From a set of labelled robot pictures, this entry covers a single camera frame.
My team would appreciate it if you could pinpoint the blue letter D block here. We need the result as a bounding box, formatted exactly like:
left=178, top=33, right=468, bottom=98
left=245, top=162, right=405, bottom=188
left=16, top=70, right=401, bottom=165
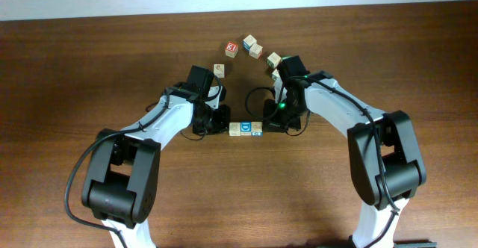
left=240, top=122, right=252, bottom=136

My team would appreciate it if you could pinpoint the yellow number 1 block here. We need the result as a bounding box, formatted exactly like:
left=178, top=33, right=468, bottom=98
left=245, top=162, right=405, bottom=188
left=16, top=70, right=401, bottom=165
left=251, top=122, right=263, bottom=137

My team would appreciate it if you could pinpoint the wooden block behind arm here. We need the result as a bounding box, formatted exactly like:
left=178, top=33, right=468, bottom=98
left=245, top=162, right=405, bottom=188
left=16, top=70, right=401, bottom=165
left=243, top=34, right=257, bottom=51

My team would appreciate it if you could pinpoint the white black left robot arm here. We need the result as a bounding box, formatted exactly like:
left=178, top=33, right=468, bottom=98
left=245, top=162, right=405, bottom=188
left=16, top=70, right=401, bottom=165
left=79, top=83, right=230, bottom=247

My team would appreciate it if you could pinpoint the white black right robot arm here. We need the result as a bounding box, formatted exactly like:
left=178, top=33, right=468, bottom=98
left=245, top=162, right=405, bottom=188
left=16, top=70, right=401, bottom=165
left=263, top=72, right=427, bottom=247

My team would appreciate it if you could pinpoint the plain wooden letter block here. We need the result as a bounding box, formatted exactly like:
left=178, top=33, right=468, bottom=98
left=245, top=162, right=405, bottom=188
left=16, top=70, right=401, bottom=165
left=271, top=69, right=280, bottom=81

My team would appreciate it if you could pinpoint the blue number 2 block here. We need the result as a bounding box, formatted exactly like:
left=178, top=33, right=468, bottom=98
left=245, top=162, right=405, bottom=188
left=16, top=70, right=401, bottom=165
left=213, top=64, right=226, bottom=78

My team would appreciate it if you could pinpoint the wooden block near green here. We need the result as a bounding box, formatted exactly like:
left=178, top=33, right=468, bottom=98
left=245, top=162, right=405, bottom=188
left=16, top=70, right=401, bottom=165
left=267, top=52, right=282, bottom=69

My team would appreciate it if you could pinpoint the red edged wooden block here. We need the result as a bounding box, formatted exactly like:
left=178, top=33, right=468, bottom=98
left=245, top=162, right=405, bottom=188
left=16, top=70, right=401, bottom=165
left=249, top=43, right=263, bottom=59

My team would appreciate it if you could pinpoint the red letter block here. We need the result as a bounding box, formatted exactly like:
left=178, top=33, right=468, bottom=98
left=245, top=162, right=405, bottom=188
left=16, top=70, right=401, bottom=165
left=225, top=42, right=238, bottom=58

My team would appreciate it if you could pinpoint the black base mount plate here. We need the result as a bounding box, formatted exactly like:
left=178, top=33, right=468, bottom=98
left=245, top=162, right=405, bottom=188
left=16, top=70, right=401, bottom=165
left=394, top=241, right=438, bottom=248

